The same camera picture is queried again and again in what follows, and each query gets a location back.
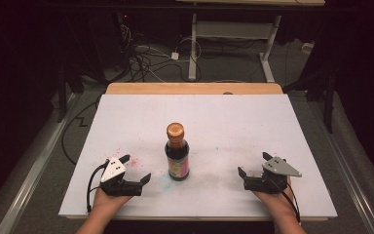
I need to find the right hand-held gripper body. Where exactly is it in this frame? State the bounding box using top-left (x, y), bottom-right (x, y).
top-left (243, 156), bottom-right (303, 195)

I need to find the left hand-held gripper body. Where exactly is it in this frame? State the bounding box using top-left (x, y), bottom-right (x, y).
top-left (99, 157), bottom-right (143, 197)

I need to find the dark sauce bottle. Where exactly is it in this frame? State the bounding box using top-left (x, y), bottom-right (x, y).
top-left (164, 122), bottom-right (191, 182)

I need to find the person's left hand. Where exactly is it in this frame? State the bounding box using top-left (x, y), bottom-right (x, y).
top-left (92, 187), bottom-right (134, 212)

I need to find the person's right hand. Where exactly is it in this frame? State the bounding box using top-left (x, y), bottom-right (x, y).
top-left (252, 176), bottom-right (296, 217)

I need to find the white table board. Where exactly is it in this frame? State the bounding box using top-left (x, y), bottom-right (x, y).
top-left (58, 93), bottom-right (338, 219)

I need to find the black metal stand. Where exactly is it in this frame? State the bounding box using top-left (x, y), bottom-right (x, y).
top-left (282, 66), bottom-right (337, 135)
top-left (56, 61), bottom-right (86, 124)

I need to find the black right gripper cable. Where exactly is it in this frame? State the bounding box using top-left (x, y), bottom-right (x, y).
top-left (265, 175), bottom-right (302, 224)

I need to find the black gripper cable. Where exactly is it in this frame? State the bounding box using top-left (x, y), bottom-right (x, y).
top-left (265, 175), bottom-right (302, 224)
top-left (86, 160), bottom-right (110, 215)

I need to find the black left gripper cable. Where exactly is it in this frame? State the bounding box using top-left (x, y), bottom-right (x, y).
top-left (86, 160), bottom-right (110, 215)

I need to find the black floor cable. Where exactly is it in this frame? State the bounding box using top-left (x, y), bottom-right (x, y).
top-left (60, 94), bottom-right (103, 166)

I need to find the metal floor rail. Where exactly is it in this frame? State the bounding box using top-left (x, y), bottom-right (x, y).
top-left (307, 96), bottom-right (374, 234)
top-left (0, 93), bottom-right (81, 234)

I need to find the tangle of floor cables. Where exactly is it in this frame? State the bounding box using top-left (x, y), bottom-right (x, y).
top-left (116, 22), bottom-right (206, 84)

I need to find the white metal desk frame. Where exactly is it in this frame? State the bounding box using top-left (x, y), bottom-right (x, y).
top-left (174, 0), bottom-right (326, 84)

